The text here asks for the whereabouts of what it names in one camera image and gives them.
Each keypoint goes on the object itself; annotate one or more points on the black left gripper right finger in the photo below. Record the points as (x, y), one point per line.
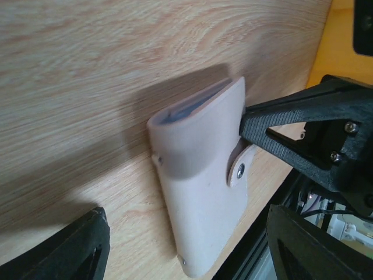
(301, 250)

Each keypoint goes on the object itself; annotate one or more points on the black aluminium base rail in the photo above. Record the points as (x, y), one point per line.
(251, 258)

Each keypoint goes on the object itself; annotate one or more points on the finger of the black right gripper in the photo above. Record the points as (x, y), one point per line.
(324, 132)

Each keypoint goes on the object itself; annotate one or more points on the yellow three-compartment bin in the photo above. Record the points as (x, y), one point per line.
(335, 55)

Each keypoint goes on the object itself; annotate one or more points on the beige leather card holder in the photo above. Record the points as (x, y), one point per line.
(203, 165)

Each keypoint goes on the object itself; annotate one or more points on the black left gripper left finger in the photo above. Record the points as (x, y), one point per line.
(78, 251)

